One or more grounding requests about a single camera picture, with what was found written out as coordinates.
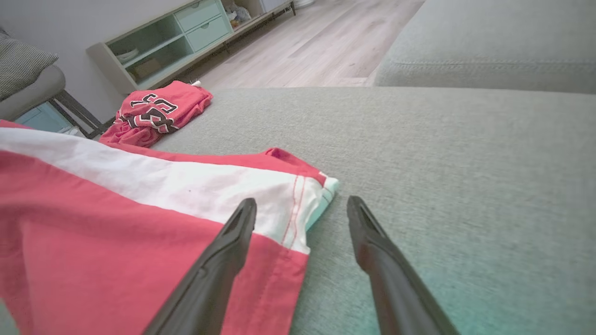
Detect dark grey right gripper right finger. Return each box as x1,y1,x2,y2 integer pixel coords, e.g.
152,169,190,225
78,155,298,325
346,195,461,335

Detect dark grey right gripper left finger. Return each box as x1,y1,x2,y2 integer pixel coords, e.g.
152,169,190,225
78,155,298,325
142,198,257,335

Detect red Bulls 23 jersey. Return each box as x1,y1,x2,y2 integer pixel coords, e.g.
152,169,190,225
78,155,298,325
99,80,214,148

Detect red and white shorts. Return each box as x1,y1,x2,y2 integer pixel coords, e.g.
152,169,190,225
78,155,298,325
0,120,339,335

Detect grey sofa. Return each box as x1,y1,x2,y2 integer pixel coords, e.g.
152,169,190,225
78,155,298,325
0,87,596,335

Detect brown box on shelf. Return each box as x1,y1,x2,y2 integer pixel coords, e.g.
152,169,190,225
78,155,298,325
133,59,162,80

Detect light blue storage box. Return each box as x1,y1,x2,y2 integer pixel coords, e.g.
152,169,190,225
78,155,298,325
14,102,73,134

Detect white dishes on shelf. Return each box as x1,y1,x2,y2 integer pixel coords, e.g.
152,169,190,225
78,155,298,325
115,47,139,64

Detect beige TV cabinet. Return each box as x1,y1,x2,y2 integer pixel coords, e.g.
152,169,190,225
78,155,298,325
86,0,297,95

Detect mint green cabinet drawer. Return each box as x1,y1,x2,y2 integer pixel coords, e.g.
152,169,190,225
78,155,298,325
175,0,223,32
185,15,232,53

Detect grey armchair with black legs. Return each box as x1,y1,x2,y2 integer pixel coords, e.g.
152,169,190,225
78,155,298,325
0,65,110,139

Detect small toys in cabinet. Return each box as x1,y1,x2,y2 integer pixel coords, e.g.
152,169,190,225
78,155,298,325
226,2,252,28

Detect grey sofa section with seam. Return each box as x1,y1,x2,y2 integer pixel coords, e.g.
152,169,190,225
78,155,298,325
375,0,596,94

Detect houndstooth pattern pillow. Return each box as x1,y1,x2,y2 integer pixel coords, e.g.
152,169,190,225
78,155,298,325
0,29,59,101

